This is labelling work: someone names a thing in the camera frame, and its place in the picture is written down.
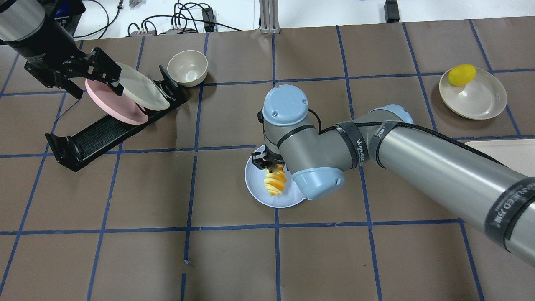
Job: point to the black power adapter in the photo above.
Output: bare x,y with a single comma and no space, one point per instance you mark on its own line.
209,21

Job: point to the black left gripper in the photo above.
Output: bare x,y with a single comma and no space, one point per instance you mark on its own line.
47,47

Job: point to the cream plate with lemon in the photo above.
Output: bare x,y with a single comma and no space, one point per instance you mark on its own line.
482,99

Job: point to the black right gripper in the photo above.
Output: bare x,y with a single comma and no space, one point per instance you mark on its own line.
262,159

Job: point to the white rectangular tray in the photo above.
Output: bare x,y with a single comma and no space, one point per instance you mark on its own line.
517,154

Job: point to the striped bread roll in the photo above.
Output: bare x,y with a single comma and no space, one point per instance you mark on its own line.
275,180

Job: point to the aluminium frame post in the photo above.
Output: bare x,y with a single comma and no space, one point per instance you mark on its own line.
269,17

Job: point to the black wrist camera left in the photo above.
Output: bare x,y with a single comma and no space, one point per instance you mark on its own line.
68,13

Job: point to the yellow lemon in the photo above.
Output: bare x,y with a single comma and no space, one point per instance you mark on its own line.
461,75

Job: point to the black dish rack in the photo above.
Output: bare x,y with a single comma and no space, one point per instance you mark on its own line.
77,151

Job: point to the cream plate in rack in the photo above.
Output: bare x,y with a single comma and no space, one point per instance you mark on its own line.
141,89

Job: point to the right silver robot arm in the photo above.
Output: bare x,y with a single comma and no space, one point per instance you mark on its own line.
482,191

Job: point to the blue plate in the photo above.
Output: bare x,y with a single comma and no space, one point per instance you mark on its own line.
283,194

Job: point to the pink plate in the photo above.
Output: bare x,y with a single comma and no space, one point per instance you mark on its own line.
121,107

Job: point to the cream bowl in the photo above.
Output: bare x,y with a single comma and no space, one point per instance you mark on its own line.
188,68

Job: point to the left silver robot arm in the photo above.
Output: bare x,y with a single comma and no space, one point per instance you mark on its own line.
26,23

